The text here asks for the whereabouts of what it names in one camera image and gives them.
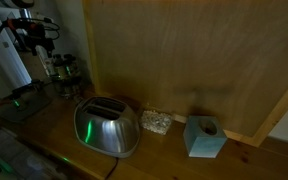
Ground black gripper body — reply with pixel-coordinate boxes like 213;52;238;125
7;18;55;55

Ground black lidded spice jar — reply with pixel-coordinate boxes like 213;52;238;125
53;54;67;80
64;54;80;77

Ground black kitchen scale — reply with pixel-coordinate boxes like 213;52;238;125
0;79;51;123

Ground silver two-slot toaster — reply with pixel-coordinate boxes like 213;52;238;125
74;96;140;158

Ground white speckled sponge block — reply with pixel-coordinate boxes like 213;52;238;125
140;110;172;135

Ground blue cube tissue box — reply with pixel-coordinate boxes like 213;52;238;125
183;116;227;158

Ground large wooden board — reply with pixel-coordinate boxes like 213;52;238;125
82;0;288;146

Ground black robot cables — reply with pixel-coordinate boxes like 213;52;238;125
0;14;62;46

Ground black toaster power cord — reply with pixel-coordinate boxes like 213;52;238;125
103;157;120;180

